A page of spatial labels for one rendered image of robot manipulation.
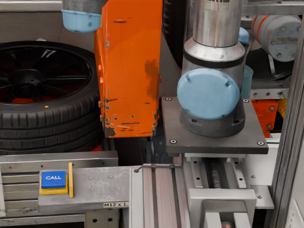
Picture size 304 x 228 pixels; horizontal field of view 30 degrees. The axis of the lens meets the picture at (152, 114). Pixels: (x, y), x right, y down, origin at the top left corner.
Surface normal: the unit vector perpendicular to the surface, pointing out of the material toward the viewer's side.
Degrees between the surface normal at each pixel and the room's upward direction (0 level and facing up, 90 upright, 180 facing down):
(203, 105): 98
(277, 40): 90
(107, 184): 0
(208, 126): 73
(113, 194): 0
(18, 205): 90
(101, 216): 90
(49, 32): 0
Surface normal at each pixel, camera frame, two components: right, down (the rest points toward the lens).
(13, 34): 0.04, -0.87
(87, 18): 0.38, 0.52
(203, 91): -0.22, 0.59
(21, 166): 0.14, 0.50
